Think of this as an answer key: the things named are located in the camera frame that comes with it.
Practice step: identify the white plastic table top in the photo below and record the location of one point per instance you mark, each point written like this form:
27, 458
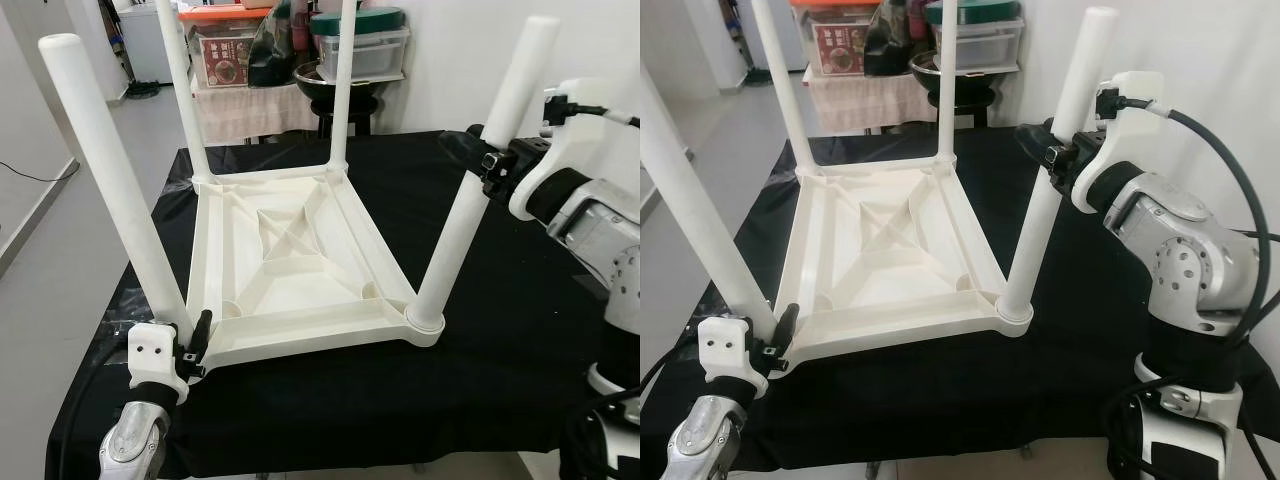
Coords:
900, 250
300, 250

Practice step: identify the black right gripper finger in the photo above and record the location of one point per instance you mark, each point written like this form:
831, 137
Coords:
465, 150
1035, 142

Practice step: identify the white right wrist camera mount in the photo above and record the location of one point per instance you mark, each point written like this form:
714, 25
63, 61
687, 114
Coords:
560, 150
1130, 95

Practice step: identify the orange lid storage bin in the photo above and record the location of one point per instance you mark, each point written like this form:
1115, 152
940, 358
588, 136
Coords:
830, 8
220, 15

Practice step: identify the black tablecloth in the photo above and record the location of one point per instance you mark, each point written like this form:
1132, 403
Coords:
400, 400
950, 400

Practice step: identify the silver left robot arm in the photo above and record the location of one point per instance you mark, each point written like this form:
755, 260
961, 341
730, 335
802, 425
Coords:
705, 440
135, 440

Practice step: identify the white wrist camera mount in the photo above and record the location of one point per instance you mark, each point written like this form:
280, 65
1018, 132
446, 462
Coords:
1130, 95
722, 345
560, 150
150, 350

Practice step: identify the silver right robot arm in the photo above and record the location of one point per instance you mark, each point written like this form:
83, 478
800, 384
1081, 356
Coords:
1180, 250
600, 240

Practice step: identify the white plastic table leg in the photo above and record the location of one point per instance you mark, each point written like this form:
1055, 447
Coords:
785, 90
340, 90
185, 90
1040, 220
110, 170
700, 210
948, 90
460, 220

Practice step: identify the clear plastic storage box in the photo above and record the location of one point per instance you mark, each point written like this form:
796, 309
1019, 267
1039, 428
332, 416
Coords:
990, 45
380, 55

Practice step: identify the white appliance cabinet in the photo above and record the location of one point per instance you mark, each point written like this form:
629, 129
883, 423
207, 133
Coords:
145, 45

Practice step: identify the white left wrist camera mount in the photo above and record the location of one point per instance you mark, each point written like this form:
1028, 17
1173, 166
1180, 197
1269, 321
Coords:
150, 350
722, 345

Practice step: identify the beige table cover cloth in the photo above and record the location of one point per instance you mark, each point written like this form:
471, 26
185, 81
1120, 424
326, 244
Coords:
250, 115
865, 105

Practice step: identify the black wok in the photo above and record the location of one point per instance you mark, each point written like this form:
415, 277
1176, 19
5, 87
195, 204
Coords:
315, 85
925, 78

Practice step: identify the red printed box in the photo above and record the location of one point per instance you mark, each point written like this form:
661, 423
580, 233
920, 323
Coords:
222, 62
838, 50

